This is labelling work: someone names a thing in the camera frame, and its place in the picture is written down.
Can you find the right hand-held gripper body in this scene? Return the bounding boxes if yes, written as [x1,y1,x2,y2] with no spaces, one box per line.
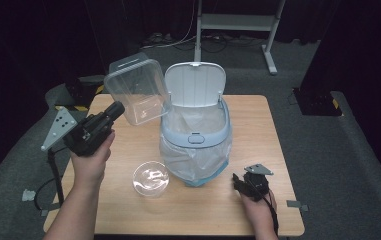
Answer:
[236,163,275,203]

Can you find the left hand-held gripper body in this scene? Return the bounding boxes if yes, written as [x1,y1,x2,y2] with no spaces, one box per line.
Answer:
[40,105,116,158]

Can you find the clear rectangular plastic container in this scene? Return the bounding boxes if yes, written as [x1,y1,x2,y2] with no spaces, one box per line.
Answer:
[103,52,172,127]

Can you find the clear plastic bin bag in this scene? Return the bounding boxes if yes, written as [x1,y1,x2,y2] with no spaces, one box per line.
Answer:
[159,103,233,184]

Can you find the round clear plastic cup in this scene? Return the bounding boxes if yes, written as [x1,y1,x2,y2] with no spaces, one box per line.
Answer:
[132,160,171,198]

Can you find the white and blue trash bin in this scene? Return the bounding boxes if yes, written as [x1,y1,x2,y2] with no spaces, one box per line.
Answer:
[159,61,233,188]

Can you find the person's right hand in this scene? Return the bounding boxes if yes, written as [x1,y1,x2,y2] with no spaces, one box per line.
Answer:
[240,189,278,231]

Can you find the person's left hand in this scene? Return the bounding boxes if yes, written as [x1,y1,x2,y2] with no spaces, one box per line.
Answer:
[70,130,116,193]

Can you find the black stand base striped tape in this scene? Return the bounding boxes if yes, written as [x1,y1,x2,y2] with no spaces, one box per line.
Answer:
[292,87,343,117]
[53,75,107,113]

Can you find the grey tape strip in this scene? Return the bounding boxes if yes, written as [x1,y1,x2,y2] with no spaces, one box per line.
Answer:
[40,203,61,217]
[286,199,310,212]

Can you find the white crumpled scrap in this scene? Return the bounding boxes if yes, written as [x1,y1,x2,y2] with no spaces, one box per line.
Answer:
[21,188,37,202]

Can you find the black curtain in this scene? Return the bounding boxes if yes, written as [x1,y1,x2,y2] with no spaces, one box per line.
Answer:
[0,0,139,191]
[299,0,381,191]

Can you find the white metal stand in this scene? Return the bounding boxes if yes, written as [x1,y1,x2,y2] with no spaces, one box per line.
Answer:
[192,0,287,76]

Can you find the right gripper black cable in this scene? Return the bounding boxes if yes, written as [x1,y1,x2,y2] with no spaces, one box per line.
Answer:
[257,191,280,238]

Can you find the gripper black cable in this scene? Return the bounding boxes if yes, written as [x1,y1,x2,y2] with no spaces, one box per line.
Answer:
[46,148,65,206]
[257,191,280,238]

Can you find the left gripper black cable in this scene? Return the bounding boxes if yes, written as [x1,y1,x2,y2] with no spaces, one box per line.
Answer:
[46,148,65,206]

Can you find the black floor cable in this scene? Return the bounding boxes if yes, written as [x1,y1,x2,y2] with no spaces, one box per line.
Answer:
[33,177,57,212]

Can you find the white background cable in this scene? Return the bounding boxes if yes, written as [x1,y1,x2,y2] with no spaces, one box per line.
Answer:
[141,0,199,49]

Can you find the black background cable tangle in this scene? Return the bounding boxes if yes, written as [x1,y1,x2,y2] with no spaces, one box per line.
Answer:
[172,33,266,54]

